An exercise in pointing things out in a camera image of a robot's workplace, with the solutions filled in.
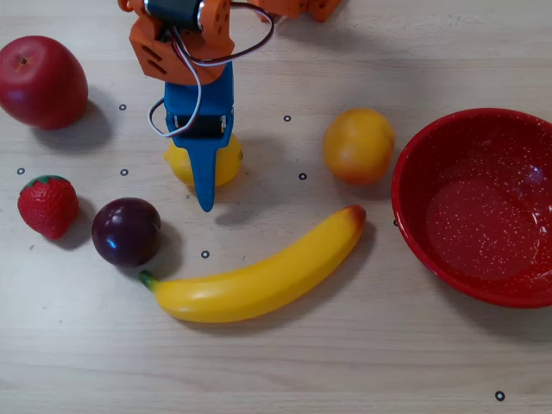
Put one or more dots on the red speckled enamel bowl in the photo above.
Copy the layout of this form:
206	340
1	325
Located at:
474	207

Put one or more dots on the yellow toy lemon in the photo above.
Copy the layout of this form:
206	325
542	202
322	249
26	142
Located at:
227	166

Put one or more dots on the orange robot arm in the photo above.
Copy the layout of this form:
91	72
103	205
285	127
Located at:
151	47

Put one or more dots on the dark purple toy plum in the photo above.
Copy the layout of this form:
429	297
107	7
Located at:
125	233

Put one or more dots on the orange toy peach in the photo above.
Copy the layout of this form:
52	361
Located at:
358	146

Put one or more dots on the red toy apple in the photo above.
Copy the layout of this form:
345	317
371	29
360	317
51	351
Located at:
39	82

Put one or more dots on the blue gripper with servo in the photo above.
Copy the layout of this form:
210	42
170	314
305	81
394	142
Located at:
199	126

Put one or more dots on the yellow toy banana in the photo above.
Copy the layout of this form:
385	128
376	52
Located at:
259	284

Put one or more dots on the red toy strawberry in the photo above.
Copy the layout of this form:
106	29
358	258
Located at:
47	207

